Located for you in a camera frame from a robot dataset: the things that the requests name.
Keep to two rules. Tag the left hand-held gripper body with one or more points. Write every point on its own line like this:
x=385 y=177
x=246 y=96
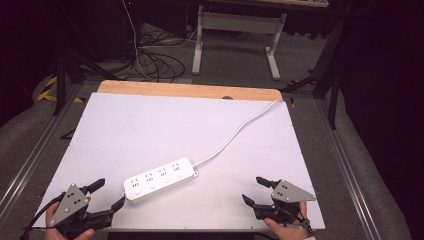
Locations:
x=70 y=204

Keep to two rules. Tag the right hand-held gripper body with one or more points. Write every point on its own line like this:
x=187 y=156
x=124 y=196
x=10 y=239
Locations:
x=290 y=194

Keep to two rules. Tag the white power strip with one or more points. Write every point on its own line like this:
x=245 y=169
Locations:
x=160 y=180

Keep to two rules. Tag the person's left hand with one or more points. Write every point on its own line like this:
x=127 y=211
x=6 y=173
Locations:
x=51 y=216

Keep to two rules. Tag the person's right hand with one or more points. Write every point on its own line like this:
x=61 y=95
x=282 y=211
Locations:
x=288 y=231

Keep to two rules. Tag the white table mat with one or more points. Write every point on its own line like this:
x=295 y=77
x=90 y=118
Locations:
x=150 y=133

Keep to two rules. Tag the yellow black floor tape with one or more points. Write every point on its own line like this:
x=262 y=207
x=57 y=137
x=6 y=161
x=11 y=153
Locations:
x=46 y=95

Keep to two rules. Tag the black metal stand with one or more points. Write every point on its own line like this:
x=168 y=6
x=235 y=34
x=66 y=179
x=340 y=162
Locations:
x=333 y=90
x=60 y=83

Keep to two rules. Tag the wooden desk top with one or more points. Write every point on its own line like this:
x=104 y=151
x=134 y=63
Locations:
x=286 y=2

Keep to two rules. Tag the aluminium floor rail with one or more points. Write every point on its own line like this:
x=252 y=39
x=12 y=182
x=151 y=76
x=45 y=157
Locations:
x=346 y=173
x=36 y=150

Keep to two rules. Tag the white metal desk frame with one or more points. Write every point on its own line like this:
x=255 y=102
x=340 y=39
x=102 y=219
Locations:
x=200 y=43

